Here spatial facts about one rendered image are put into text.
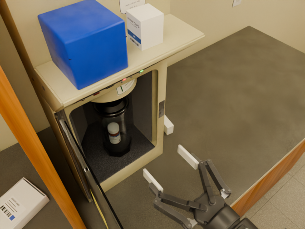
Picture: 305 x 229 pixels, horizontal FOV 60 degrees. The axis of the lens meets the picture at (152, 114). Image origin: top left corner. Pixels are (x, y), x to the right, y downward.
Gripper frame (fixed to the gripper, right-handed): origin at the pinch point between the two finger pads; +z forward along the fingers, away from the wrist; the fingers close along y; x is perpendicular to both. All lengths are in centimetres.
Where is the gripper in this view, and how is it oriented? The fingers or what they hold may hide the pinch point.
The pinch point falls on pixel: (166, 164)
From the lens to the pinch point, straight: 67.3
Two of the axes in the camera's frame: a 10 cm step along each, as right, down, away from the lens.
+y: -7.8, 4.6, -4.2
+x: 0.0, 6.7, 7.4
